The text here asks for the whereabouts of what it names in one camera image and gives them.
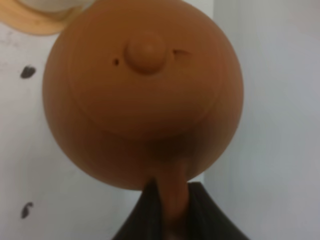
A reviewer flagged far orange saucer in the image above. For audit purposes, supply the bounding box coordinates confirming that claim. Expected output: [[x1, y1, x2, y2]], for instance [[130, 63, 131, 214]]
[[0, 0, 83, 36]]

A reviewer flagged brown clay teapot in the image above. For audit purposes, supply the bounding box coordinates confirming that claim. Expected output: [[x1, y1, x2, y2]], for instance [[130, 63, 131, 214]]
[[42, 0, 244, 240]]

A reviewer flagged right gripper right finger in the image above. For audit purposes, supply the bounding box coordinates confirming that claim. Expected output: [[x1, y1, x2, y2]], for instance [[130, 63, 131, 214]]
[[186, 182, 249, 240]]

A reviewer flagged far white teacup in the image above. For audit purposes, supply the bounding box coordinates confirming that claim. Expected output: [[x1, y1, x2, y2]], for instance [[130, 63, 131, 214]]
[[19, 0, 93, 12]]

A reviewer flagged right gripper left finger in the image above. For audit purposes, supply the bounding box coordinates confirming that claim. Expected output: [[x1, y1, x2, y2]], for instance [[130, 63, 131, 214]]
[[113, 179, 164, 240]]

